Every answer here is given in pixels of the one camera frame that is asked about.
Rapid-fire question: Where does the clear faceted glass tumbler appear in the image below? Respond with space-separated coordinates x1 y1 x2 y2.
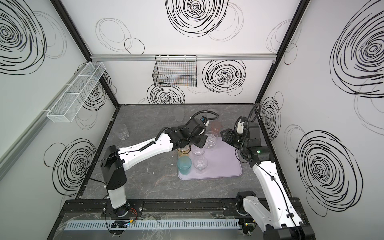
191 145 206 156

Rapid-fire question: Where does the teal translucent cup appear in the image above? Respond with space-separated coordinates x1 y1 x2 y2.
177 156 192 175

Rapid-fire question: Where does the lilac plastic tray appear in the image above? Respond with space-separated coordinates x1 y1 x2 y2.
178 138 243 181

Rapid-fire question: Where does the white mesh wall shelf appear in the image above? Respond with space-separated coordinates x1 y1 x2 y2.
47 62 106 123

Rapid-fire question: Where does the white slotted cable duct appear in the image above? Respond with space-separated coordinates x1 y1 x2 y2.
64 219 241 231

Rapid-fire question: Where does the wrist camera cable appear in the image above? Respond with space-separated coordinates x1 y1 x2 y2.
191 109 220 127
233 102 262 145

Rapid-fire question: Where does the aluminium wall rail back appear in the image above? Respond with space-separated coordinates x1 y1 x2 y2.
91 53 277 62

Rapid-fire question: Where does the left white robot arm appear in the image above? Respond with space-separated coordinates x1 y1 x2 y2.
101 117 210 210

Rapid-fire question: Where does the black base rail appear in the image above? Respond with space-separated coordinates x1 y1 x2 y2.
60 198 246 218

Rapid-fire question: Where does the aluminium wall rail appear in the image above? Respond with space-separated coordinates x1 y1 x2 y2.
91 53 277 62
1 62 88 181

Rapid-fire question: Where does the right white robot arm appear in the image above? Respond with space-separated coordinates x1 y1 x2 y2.
221 117 315 240

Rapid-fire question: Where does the pink translucent cup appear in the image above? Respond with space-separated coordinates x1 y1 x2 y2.
211 121 222 134

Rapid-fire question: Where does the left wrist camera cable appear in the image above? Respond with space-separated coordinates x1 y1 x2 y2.
191 109 220 127

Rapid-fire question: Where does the frosted white cup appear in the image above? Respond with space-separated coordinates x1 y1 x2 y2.
173 107 185 122

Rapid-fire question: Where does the black wire basket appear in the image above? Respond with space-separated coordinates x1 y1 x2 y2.
152 60 198 88

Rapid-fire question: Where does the clear glass front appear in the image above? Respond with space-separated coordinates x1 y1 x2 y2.
193 156 209 174

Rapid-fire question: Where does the amber translucent cup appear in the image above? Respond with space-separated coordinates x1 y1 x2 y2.
178 146 191 158

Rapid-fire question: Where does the aluminium wall rail left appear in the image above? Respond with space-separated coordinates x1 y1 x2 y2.
1 62 88 181

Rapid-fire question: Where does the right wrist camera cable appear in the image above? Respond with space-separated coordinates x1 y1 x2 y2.
233 102 262 145

